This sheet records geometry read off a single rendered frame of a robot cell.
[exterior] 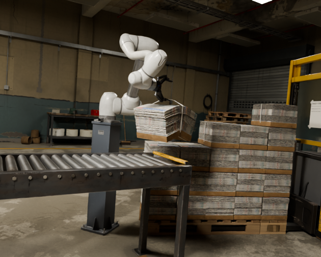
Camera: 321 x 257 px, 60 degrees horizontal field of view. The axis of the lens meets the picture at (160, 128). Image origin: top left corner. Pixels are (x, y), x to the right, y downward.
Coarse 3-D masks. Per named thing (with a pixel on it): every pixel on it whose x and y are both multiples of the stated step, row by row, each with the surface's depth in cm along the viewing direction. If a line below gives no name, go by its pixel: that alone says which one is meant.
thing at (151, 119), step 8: (152, 104) 213; (136, 112) 203; (144, 112) 198; (152, 112) 193; (160, 112) 188; (168, 112) 190; (176, 112) 197; (136, 120) 207; (144, 120) 201; (152, 120) 196; (160, 120) 191; (168, 120) 191; (176, 120) 199; (144, 128) 203; (152, 128) 198; (160, 128) 193; (168, 128) 192; (176, 128) 200
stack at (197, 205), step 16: (144, 144) 285; (160, 144) 259; (176, 144) 274; (192, 144) 280; (192, 160) 258; (208, 160) 261; (224, 160) 265; (240, 160) 268; (256, 160) 271; (192, 176) 259; (208, 176) 263; (224, 176) 265; (240, 176) 268; (256, 176) 272; (160, 208) 256; (176, 208) 259; (192, 208) 261; (208, 208) 265; (224, 208) 267; (240, 208) 271; (256, 208) 274; (160, 224) 257; (192, 224) 262; (208, 224) 265; (224, 224) 268; (240, 224) 272; (256, 224) 275
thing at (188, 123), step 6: (186, 108) 206; (186, 114) 207; (192, 114) 213; (186, 120) 208; (192, 120) 214; (186, 126) 210; (192, 126) 216; (186, 132) 211; (192, 132) 217; (180, 138) 211
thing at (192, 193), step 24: (192, 168) 259; (216, 168) 263; (240, 168) 267; (168, 192) 256; (192, 192) 260; (216, 192) 264; (240, 192) 269; (168, 216) 257; (192, 216) 262; (216, 216) 266; (240, 216) 271
